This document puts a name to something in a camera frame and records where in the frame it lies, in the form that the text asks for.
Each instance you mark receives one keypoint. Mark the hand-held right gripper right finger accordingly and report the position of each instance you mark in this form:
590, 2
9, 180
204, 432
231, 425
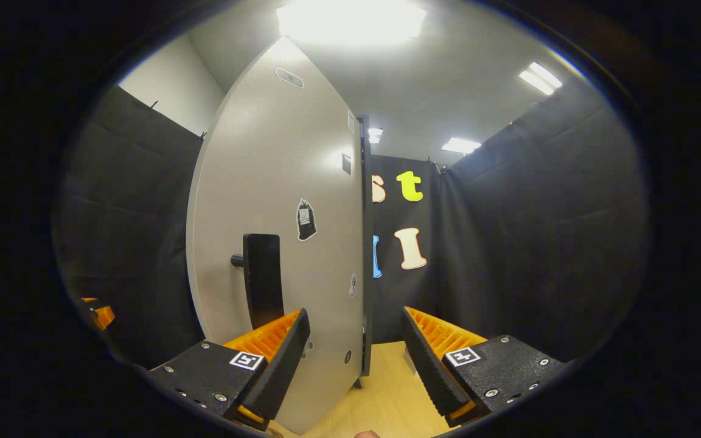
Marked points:
428, 365

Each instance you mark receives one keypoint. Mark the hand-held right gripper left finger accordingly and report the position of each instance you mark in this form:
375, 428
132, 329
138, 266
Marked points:
280, 365

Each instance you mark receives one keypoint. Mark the large ceiling light panel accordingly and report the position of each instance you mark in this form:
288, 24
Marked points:
350, 21

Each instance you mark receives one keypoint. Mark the grey cabinet door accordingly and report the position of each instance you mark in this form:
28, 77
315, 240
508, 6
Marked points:
253, 152

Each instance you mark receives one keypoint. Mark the dark cabinet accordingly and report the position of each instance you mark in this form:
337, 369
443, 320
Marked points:
367, 243

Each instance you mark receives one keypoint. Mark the double ceiling light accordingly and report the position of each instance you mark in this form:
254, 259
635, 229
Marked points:
540, 78

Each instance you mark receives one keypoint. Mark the black backdrop cloth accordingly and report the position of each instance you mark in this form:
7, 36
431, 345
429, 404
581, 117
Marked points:
539, 231

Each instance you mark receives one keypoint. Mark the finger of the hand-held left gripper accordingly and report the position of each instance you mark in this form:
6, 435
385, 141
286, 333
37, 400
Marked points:
105, 316
89, 301

